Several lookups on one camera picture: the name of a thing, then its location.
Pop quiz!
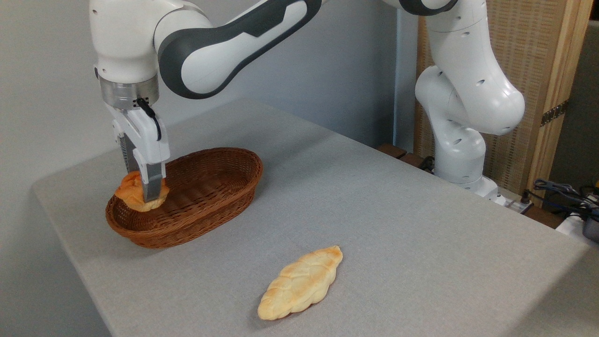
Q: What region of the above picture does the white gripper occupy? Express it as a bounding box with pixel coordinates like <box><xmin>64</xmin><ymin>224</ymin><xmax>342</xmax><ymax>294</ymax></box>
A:
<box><xmin>105</xmin><ymin>102</ymin><xmax>171</xmax><ymax>203</ymax></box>

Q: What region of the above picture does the round orange bread roll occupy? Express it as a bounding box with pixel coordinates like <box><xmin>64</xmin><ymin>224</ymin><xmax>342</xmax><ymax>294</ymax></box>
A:
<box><xmin>115</xmin><ymin>170</ymin><xmax>170</xmax><ymax>212</ymax></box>

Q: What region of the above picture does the brown wicker oval basket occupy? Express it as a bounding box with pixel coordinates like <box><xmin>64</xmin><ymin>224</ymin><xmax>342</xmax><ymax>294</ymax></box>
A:
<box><xmin>105</xmin><ymin>147</ymin><xmax>263</xmax><ymax>249</ymax></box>

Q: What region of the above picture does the long pale braided bread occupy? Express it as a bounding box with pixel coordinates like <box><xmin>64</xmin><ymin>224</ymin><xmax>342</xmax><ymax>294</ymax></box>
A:
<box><xmin>257</xmin><ymin>245</ymin><xmax>343</xmax><ymax>321</ymax></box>

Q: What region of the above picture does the grey tablecloth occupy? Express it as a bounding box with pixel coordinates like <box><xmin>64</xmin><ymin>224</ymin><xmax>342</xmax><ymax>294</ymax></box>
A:
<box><xmin>32</xmin><ymin>98</ymin><xmax>599</xmax><ymax>337</ymax></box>

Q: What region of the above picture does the wooden woven folding screen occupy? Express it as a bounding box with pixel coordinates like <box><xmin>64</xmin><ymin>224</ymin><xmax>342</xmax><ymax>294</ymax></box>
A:
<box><xmin>414</xmin><ymin>0</ymin><xmax>594</xmax><ymax>209</ymax></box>

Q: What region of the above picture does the metal screen hinge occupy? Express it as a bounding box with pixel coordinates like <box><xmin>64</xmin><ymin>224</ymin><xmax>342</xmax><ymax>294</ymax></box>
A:
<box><xmin>541</xmin><ymin>100</ymin><xmax>569</xmax><ymax>127</ymax></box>

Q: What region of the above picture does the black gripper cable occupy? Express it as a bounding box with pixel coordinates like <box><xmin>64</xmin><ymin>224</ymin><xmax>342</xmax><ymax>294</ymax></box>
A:
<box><xmin>133</xmin><ymin>97</ymin><xmax>162</xmax><ymax>141</ymax></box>

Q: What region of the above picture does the black cable bundle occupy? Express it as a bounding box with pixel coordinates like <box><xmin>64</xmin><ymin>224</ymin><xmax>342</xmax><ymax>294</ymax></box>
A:
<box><xmin>533</xmin><ymin>179</ymin><xmax>599</xmax><ymax>220</ymax></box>

